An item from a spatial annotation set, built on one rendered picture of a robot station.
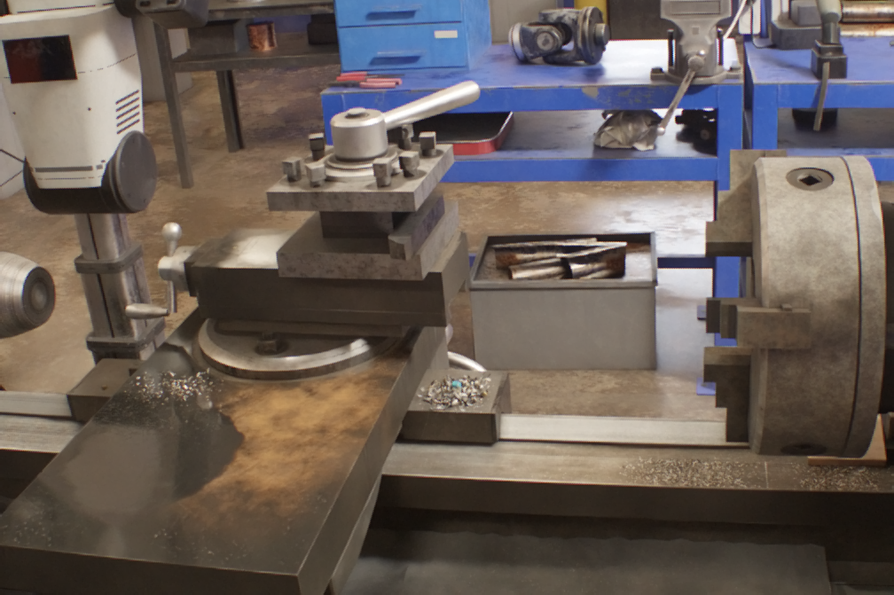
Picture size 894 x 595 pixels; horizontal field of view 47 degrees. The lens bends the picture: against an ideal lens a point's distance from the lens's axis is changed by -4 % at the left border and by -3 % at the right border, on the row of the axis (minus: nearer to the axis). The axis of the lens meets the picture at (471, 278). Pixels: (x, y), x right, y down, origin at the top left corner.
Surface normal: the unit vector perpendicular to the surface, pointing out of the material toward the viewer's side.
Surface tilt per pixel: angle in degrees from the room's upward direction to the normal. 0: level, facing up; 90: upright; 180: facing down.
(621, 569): 12
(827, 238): 39
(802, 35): 90
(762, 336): 71
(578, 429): 45
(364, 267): 90
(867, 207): 28
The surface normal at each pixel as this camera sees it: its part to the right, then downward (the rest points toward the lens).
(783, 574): -0.55, -0.76
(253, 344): -0.07, -0.91
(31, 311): 0.98, 0.01
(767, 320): -0.21, 0.09
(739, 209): -0.18, -0.42
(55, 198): -0.16, 0.65
